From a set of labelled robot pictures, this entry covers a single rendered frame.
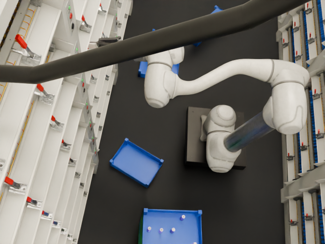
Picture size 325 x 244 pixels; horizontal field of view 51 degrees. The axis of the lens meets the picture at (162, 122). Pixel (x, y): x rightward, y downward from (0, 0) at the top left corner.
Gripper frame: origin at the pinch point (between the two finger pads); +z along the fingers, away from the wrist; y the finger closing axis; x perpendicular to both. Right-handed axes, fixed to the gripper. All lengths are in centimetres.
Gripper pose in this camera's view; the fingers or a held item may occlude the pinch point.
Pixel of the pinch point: (87, 48)
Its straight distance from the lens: 153.6
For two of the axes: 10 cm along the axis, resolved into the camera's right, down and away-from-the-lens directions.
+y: 1.2, -8.9, 4.4
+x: -0.9, -4.5, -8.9
